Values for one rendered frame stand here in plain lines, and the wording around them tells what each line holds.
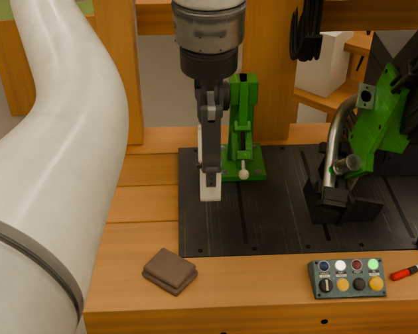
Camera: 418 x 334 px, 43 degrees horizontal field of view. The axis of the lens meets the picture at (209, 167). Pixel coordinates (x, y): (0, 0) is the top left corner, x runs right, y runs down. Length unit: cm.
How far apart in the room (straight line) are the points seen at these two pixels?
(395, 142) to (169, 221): 57
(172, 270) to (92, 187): 88
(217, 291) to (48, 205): 92
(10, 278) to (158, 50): 391
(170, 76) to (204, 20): 313
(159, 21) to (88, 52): 111
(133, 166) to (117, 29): 38
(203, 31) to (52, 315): 45
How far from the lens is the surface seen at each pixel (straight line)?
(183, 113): 334
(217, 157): 69
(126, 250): 128
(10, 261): 24
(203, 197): 77
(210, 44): 65
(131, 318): 116
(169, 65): 389
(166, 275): 115
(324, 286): 115
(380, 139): 119
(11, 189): 26
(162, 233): 130
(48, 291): 24
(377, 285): 118
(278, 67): 147
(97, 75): 36
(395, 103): 116
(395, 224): 137
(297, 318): 120
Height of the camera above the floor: 181
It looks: 39 degrees down
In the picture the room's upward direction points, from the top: straight up
